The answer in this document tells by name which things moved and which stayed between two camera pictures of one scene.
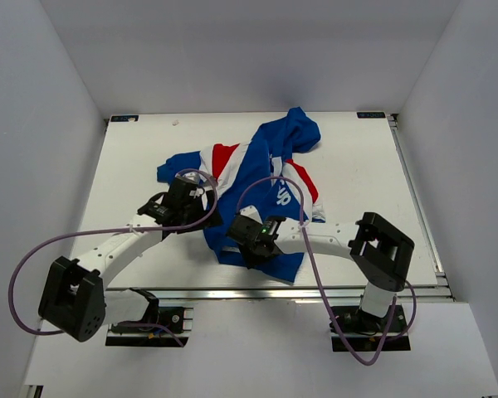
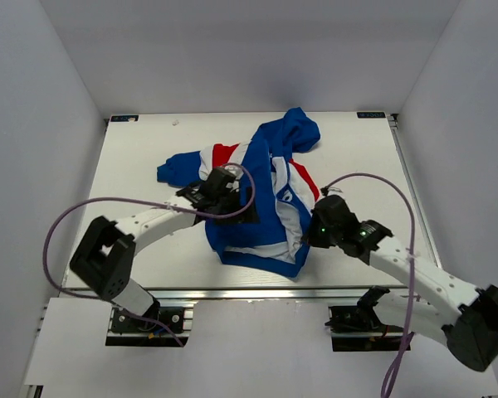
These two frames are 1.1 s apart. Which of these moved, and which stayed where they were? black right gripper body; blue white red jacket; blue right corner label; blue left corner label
Moved: black right gripper body
Stayed: blue right corner label; blue left corner label; blue white red jacket
